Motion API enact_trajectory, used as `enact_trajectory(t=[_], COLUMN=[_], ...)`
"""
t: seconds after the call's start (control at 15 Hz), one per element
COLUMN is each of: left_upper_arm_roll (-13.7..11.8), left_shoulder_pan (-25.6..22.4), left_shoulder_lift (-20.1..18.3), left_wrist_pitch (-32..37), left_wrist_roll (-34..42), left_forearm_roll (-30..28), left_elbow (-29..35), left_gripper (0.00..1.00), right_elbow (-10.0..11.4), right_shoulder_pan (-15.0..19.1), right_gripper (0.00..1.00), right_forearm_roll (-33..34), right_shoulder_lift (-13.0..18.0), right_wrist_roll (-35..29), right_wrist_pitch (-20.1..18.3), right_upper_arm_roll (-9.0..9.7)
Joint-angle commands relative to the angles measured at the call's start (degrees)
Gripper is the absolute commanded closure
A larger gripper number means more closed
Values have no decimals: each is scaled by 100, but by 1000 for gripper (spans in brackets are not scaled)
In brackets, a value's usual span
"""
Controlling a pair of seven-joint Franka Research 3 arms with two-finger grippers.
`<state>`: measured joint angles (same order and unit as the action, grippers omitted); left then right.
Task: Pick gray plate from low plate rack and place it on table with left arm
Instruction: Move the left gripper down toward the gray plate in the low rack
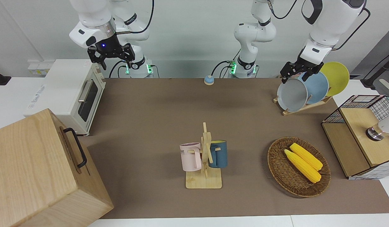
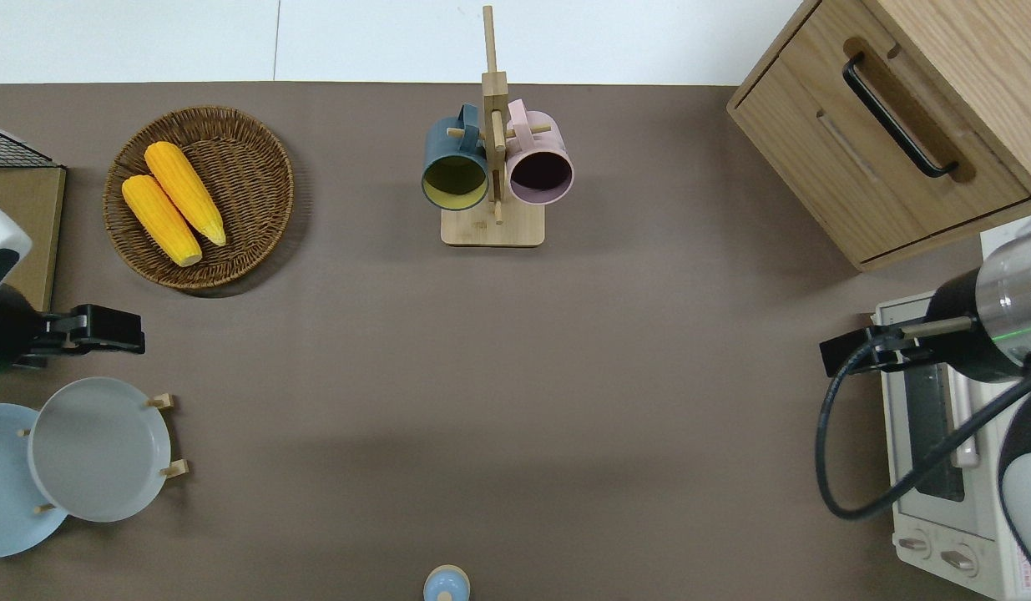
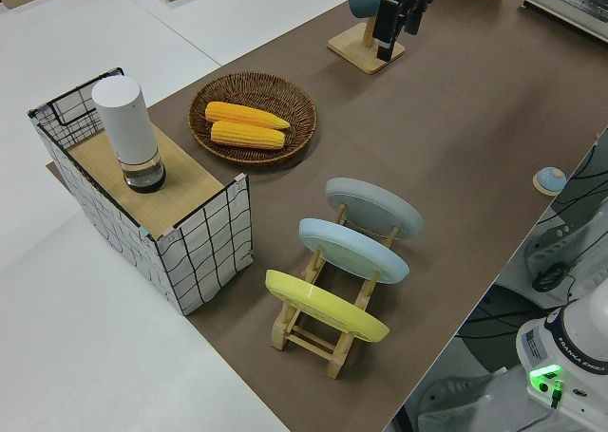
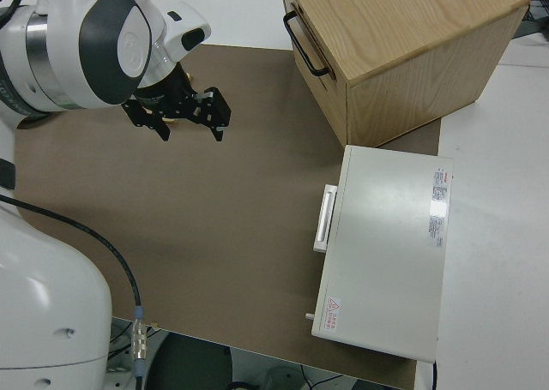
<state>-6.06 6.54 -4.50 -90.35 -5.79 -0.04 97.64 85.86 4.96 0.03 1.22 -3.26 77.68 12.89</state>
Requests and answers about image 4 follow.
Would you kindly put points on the wooden drawer cabinet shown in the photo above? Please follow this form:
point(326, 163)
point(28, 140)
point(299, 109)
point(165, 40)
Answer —
point(407, 30)

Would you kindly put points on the white toaster oven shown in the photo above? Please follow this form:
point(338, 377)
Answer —
point(386, 257)

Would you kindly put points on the brown table mat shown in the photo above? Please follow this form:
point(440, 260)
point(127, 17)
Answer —
point(214, 214)

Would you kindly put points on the white oven knob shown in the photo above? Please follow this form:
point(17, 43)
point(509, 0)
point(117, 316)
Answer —
point(308, 316)

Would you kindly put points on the black round base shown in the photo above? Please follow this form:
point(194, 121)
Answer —
point(188, 364)

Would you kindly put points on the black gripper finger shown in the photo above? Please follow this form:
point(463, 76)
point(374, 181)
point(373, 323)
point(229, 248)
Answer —
point(146, 115)
point(218, 113)

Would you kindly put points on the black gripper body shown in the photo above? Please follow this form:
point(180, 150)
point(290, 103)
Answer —
point(171, 94)

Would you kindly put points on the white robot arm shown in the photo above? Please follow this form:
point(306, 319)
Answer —
point(51, 300)

